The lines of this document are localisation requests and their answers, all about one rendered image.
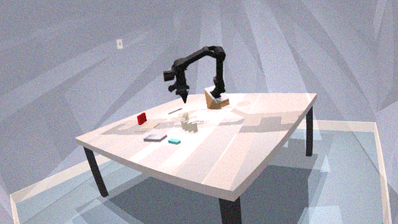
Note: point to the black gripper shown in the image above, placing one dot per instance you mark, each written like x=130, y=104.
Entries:
x=182, y=89

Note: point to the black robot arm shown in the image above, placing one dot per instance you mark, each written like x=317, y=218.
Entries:
x=180, y=66

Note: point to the red domino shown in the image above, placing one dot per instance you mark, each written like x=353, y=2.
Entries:
x=141, y=118

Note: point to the teal flat block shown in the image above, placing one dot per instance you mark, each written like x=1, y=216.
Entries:
x=174, y=141

